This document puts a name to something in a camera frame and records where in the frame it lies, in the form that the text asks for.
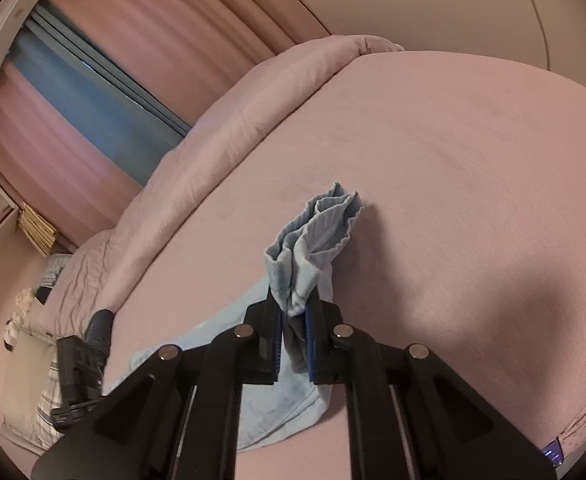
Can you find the pink duvet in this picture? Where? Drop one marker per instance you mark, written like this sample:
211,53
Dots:
213,150

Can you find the dark device with screen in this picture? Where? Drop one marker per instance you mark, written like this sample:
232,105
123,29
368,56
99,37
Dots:
554,452

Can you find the plaid pillow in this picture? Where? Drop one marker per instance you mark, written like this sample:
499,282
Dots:
28,405

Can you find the black and white plush toy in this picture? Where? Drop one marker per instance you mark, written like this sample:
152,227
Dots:
18,317

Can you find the pink patterned cloth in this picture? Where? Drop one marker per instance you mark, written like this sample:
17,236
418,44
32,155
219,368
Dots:
580,427

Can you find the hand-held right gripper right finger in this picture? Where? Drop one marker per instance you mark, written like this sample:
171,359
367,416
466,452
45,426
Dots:
312,350

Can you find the pink curtain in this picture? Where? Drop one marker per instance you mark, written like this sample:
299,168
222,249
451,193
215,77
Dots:
173,20
63,170

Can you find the blue curtain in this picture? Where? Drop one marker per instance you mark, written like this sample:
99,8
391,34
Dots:
98,100

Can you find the yellow hanging tassel fringe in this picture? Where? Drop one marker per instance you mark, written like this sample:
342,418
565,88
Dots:
38,227

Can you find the striped blue cloth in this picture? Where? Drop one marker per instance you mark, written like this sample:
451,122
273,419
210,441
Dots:
55,270

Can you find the light blue strawberry print pants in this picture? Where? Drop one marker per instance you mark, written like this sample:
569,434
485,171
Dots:
318,240

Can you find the dark folded cloth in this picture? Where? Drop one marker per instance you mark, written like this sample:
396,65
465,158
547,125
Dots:
100,332

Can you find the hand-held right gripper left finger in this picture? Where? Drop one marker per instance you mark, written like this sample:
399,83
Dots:
273,345

